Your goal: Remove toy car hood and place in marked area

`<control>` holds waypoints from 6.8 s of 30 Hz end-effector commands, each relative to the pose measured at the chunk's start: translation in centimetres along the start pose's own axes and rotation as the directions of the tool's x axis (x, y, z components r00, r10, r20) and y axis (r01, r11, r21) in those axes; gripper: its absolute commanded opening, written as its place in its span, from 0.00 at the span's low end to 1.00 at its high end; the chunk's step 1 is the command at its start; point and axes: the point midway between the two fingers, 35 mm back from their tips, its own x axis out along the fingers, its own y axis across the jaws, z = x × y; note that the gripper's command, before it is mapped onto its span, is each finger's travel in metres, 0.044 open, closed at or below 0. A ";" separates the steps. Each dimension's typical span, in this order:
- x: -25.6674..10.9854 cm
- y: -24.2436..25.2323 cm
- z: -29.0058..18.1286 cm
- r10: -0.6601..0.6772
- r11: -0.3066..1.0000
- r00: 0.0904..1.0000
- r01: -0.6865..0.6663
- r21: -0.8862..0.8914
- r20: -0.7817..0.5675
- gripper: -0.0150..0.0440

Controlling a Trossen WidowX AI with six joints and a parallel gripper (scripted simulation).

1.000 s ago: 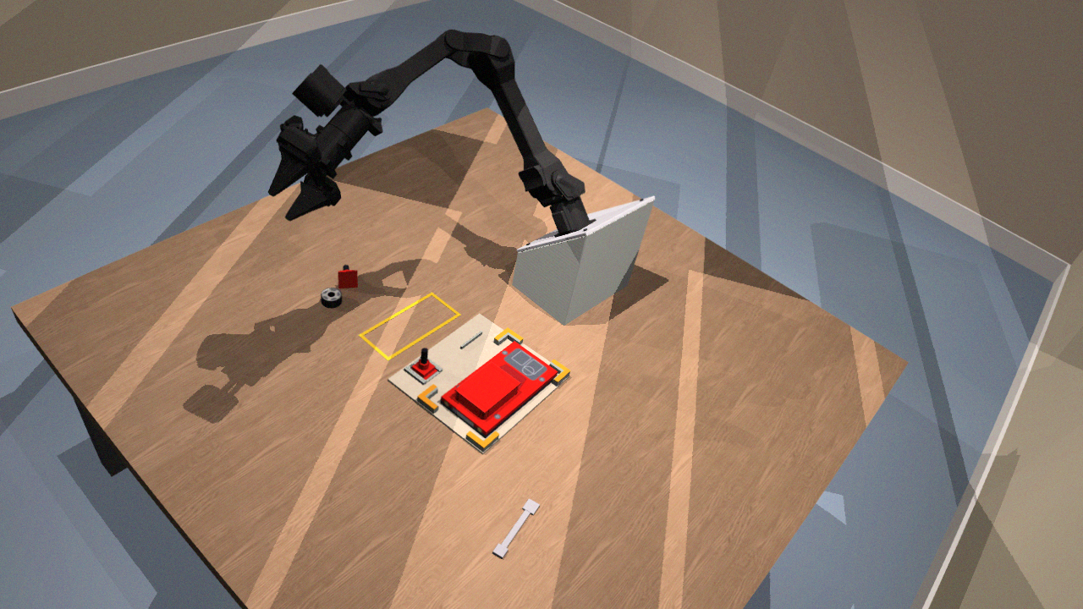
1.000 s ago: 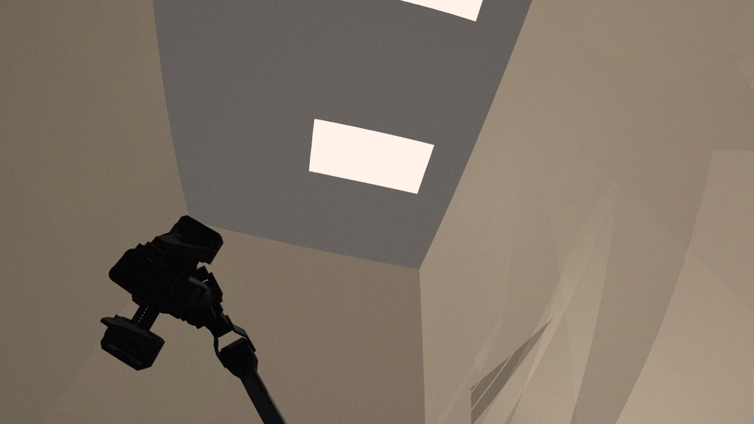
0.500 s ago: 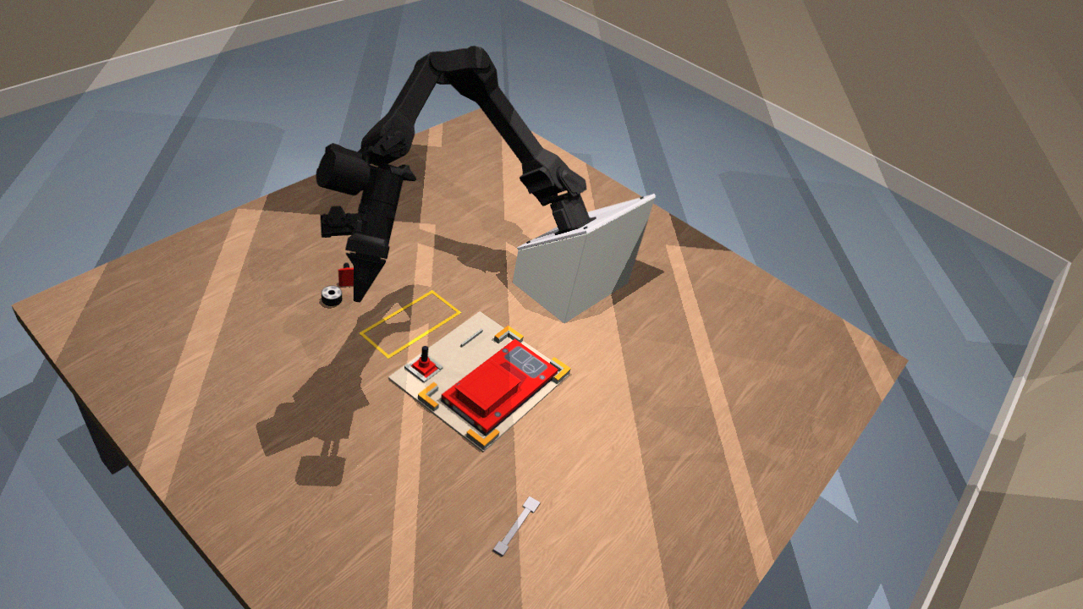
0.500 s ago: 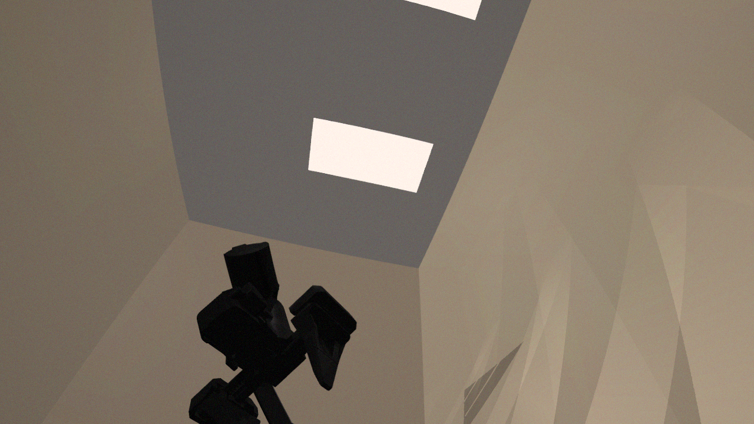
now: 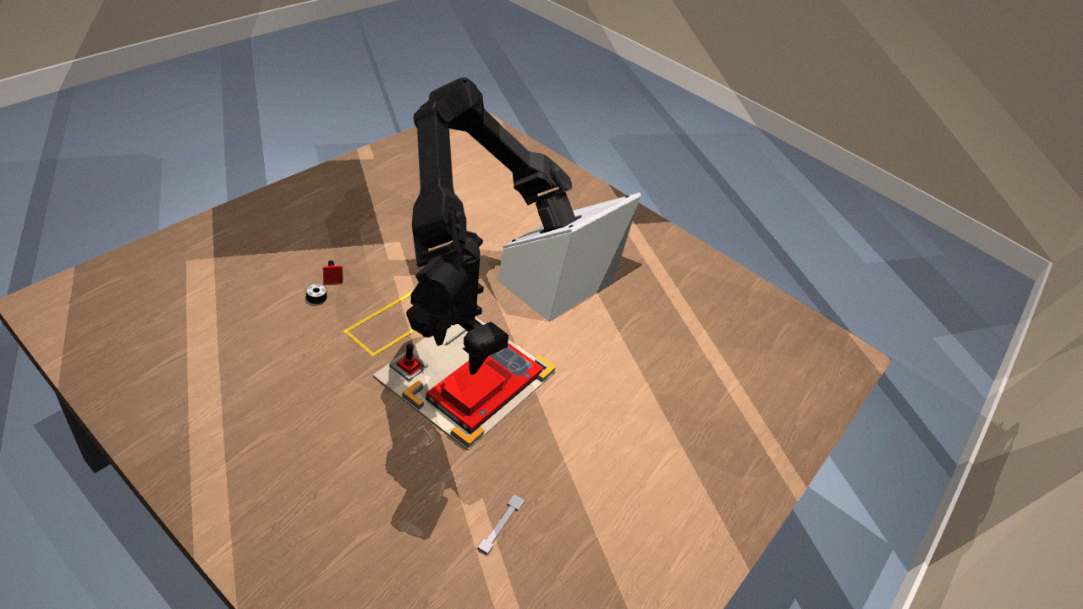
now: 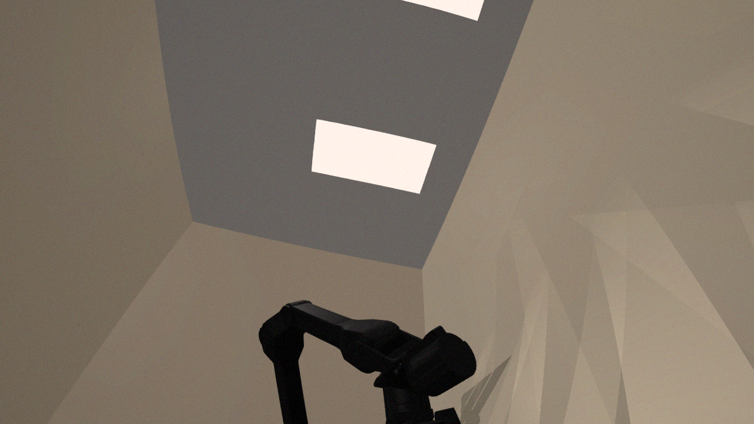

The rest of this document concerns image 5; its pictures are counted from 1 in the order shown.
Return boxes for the black and white toy tyre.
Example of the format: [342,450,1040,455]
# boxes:
[306,283,327,305]

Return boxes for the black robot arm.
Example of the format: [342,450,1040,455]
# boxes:
[406,77,582,337]

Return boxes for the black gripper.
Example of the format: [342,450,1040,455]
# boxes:
[433,283,509,375]

